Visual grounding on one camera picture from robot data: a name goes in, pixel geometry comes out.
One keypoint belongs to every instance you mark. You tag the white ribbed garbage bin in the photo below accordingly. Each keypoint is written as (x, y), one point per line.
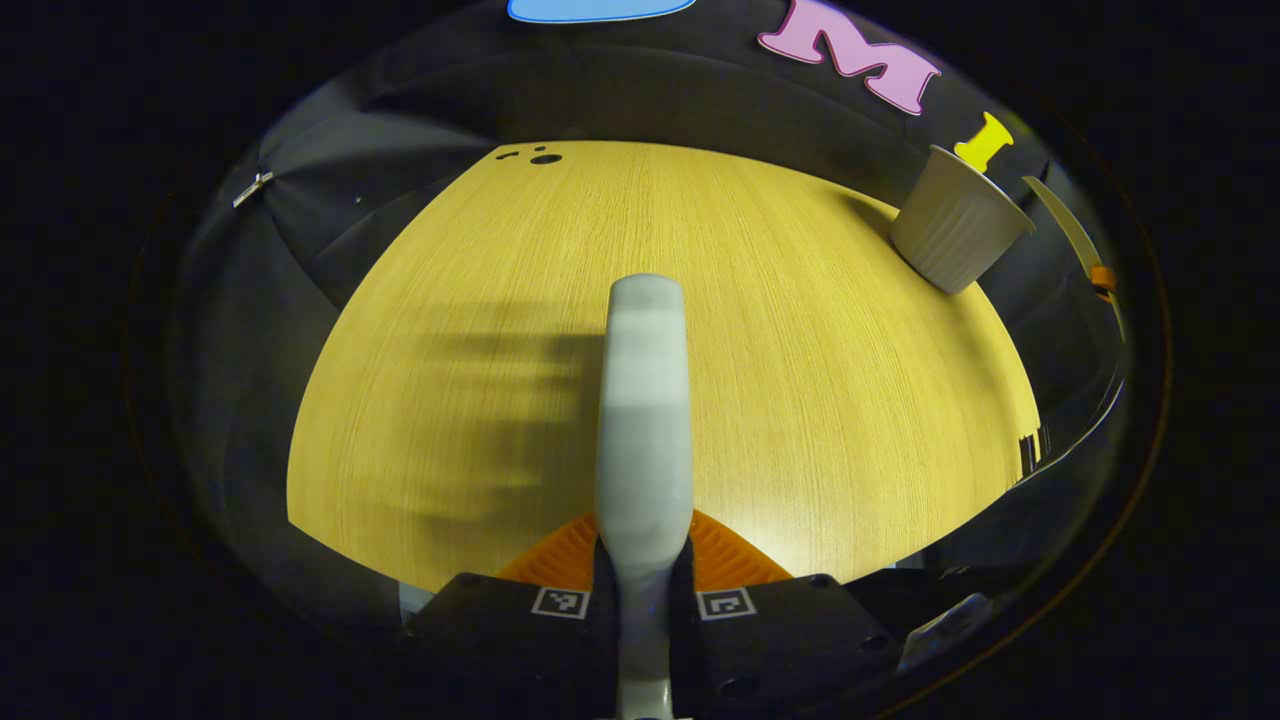
(955, 235)

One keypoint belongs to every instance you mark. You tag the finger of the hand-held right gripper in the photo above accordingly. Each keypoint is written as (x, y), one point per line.
(1102, 280)

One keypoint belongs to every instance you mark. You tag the silver clip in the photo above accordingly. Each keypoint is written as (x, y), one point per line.
(252, 189)

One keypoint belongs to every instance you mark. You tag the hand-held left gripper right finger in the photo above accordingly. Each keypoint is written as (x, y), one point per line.
(790, 650)

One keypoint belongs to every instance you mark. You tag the wooden desktop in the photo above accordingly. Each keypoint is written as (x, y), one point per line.
(800, 400)

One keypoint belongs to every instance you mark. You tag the grey dustpan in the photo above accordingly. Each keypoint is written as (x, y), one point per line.
(1065, 225)

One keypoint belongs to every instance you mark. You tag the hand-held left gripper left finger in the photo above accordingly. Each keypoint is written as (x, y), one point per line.
(500, 650)

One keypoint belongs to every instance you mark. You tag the black backdrop cloth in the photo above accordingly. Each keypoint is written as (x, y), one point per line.
(650, 90)

